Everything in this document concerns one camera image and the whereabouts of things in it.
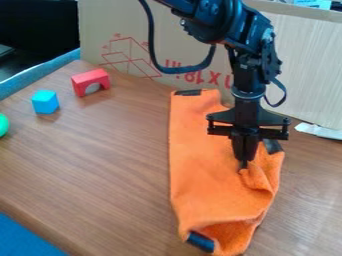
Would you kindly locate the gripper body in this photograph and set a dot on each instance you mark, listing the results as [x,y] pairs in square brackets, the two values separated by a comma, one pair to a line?
[247,117]

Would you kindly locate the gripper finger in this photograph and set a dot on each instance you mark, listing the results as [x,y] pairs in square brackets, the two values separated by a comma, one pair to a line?
[238,146]
[252,145]

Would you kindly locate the orange cloth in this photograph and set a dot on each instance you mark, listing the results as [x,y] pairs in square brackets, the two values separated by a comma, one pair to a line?
[214,166]

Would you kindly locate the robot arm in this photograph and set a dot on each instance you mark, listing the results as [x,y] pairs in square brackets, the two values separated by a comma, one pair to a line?
[236,23]

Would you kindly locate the white paper scrap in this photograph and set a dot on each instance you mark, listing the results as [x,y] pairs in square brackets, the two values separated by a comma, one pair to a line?
[318,130]

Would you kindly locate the cardboard box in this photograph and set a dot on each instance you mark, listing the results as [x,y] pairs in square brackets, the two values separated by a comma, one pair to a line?
[133,43]

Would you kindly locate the red arch block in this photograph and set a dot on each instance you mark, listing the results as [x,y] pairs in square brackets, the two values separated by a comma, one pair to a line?
[90,82]

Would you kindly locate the blue cube block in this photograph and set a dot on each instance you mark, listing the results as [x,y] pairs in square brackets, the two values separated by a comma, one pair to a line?
[45,101]

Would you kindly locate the green ball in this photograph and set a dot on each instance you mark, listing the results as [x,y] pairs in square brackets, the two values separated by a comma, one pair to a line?
[2,124]

